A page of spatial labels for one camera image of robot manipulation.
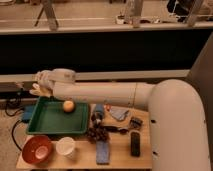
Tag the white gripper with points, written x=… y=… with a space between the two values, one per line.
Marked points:
x=47 y=78

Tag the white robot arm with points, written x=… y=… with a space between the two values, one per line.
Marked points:
x=178 y=125

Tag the green plastic tray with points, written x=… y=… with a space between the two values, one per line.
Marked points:
x=49 y=118

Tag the orange round fruit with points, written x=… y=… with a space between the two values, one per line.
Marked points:
x=68 y=106

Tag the blue box on floor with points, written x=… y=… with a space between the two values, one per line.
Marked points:
x=28 y=111

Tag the small red object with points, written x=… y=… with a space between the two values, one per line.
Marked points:
x=107 y=107

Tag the dark grape bunch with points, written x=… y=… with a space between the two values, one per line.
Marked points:
x=97 y=134

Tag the blue grey cloth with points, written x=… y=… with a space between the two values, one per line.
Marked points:
x=119 y=113

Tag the black marker pen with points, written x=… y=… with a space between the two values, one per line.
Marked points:
x=116 y=129

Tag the white plastic cup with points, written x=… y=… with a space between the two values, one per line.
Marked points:
x=66 y=147

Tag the red bowl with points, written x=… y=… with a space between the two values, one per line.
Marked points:
x=37 y=149

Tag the blue sponge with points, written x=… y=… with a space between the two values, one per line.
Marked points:
x=102 y=152

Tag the small black gadget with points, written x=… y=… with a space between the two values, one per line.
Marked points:
x=135 y=123

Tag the black remote control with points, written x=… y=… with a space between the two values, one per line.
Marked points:
x=135 y=144

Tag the grey panel at right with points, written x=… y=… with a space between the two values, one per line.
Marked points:
x=201 y=74

